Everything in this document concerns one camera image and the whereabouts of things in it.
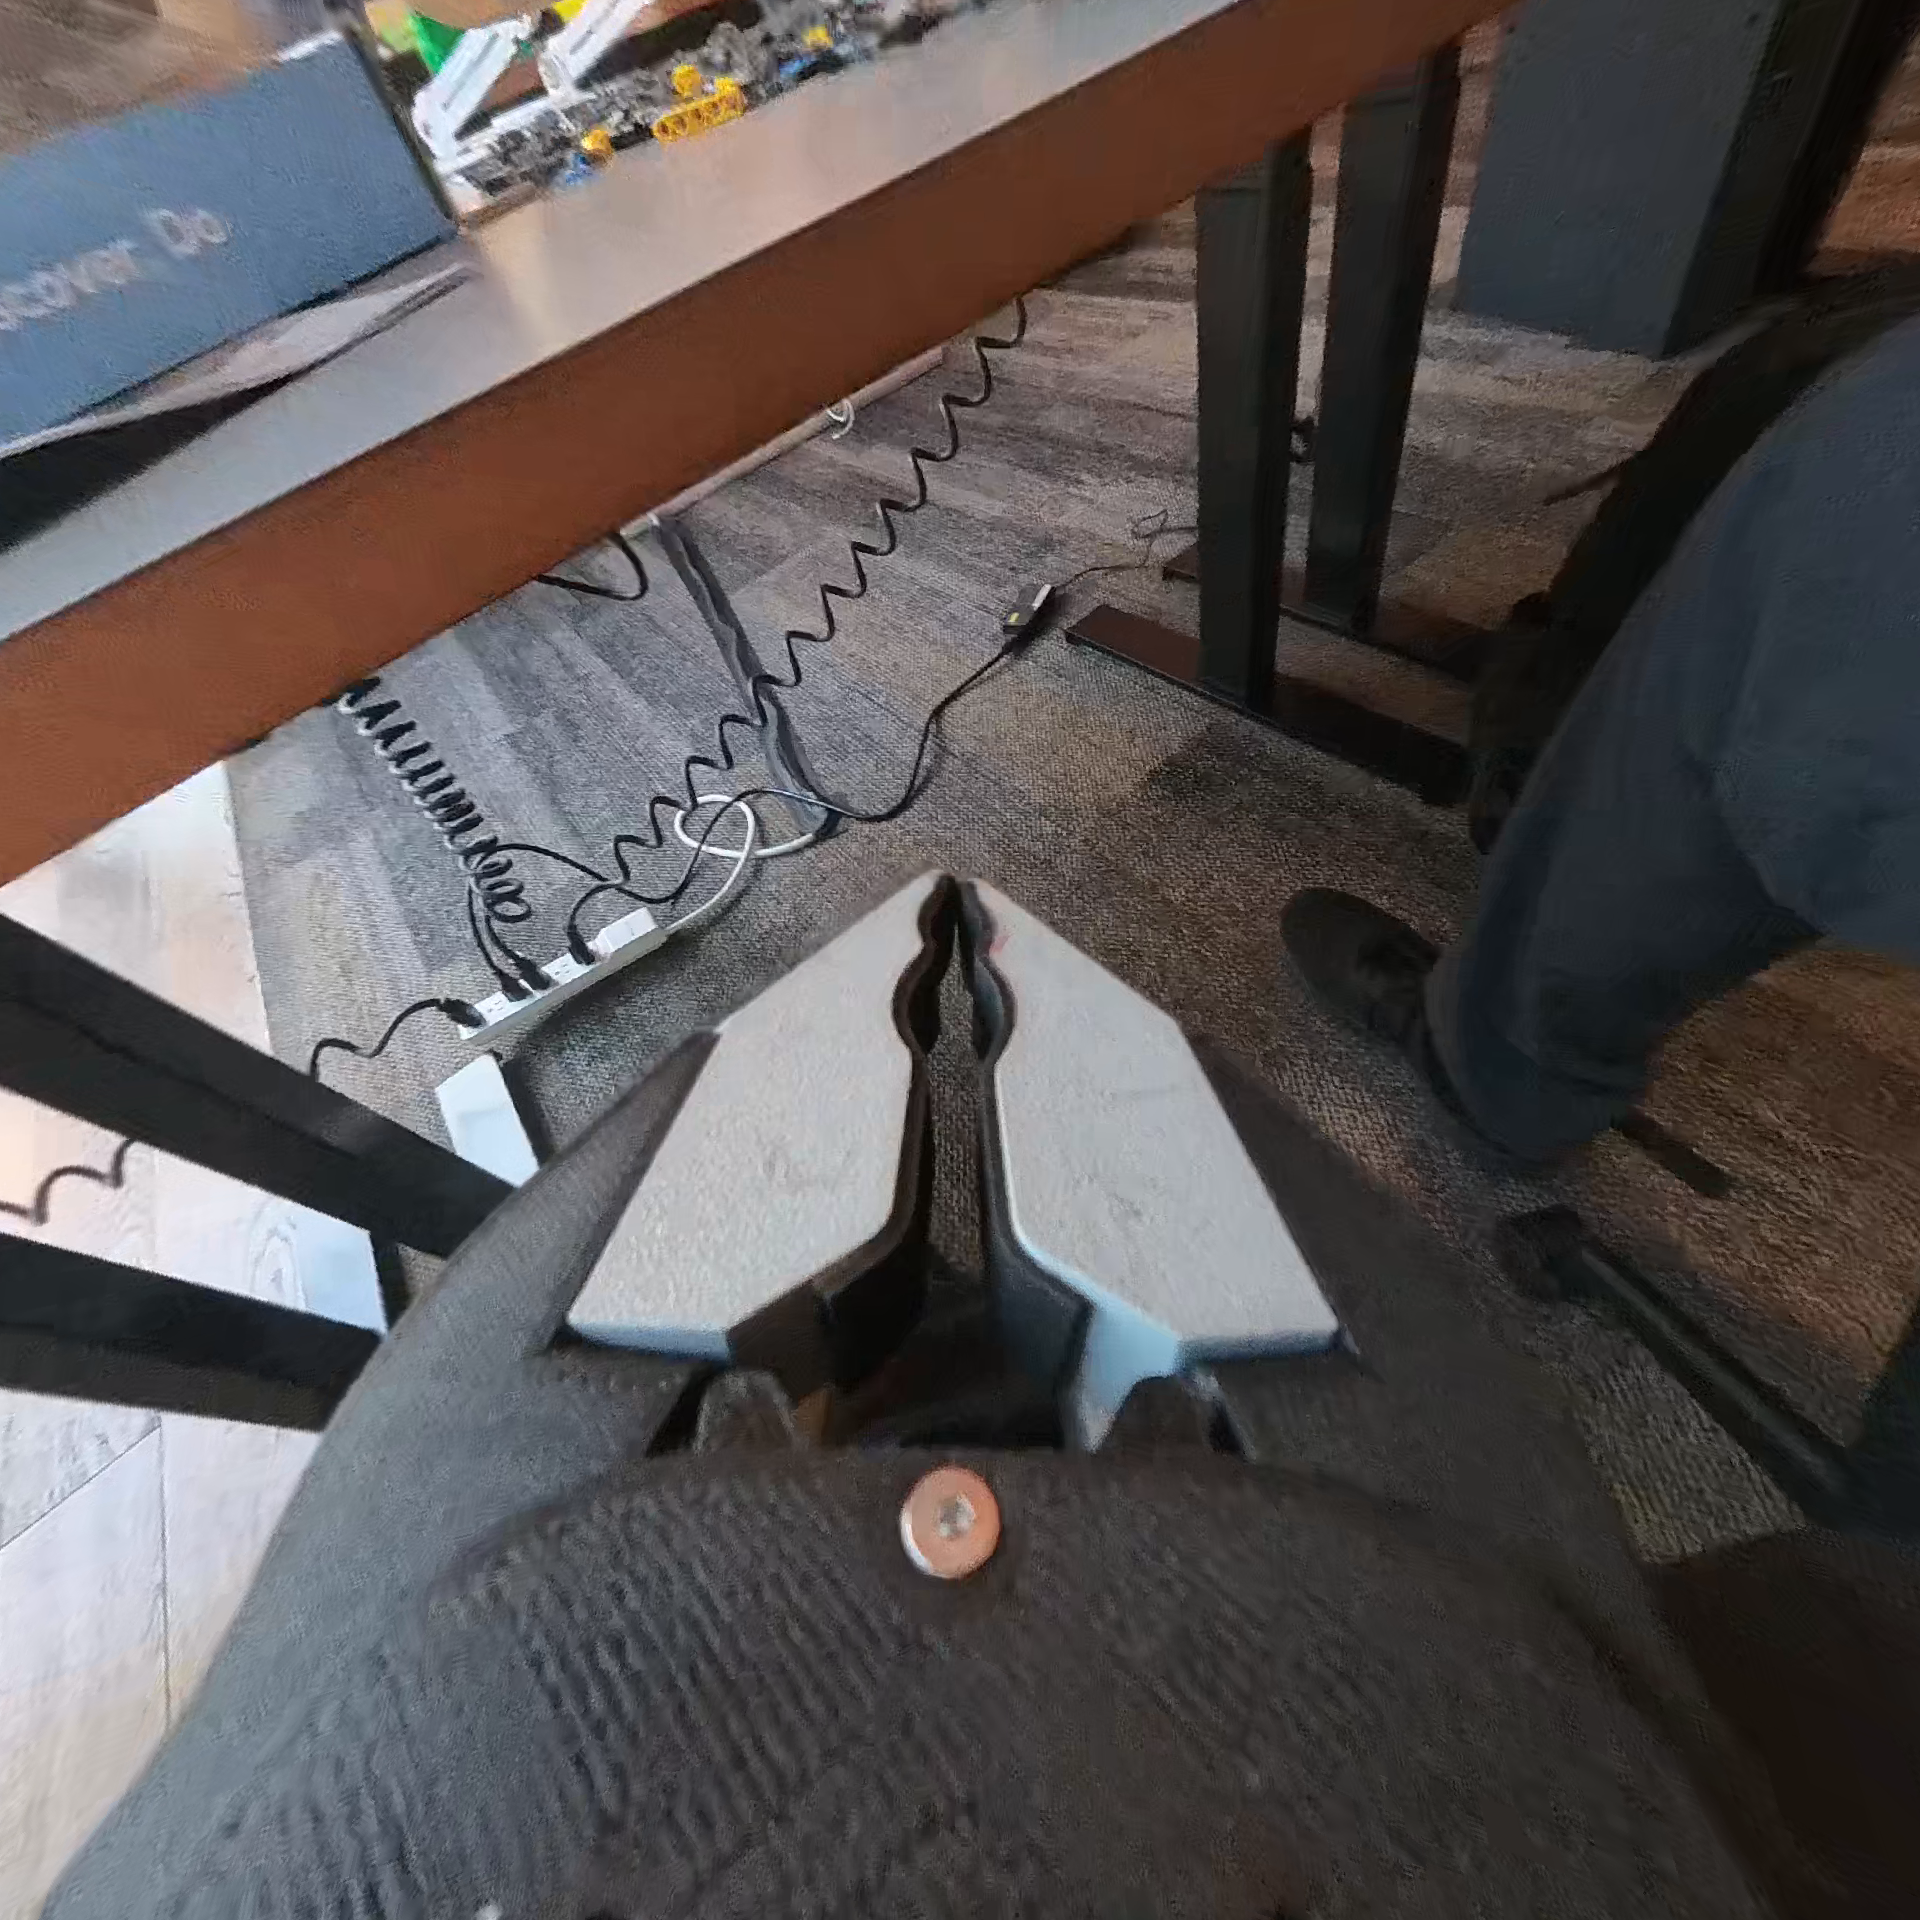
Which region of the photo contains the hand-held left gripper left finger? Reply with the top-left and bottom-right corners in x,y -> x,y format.
564,873 -> 962,1363

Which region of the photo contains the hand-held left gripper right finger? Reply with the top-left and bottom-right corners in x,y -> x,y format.
961,882 -> 1341,1453

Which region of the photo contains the black desk leg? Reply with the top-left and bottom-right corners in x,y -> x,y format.
1065,45 -> 1472,805

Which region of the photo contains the white adapter box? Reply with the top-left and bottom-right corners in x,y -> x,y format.
434,1051 -> 542,1189

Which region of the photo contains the white power strip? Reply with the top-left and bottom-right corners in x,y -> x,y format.
457,906 -> 667,1044

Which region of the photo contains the person's black shoe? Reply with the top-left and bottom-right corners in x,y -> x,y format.
1282,889 -> 1446,1056

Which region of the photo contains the person's leg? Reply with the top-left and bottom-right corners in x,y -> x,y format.
1425,314 -> 1920,1173

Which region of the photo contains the pile of small dark pieces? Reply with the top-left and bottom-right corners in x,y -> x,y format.
412,0 -> 902,199

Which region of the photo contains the blue cardboard box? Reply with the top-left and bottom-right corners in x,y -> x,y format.
0,36 -> 460,453

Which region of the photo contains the grey cabinet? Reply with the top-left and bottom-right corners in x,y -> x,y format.
1454,0 -> 1862,359

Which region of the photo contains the black and white coiled cable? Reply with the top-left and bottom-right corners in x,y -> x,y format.
337,682 -> 530,921

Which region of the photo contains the black desk frame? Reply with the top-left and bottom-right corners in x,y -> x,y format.
0,915 -> 520,1428

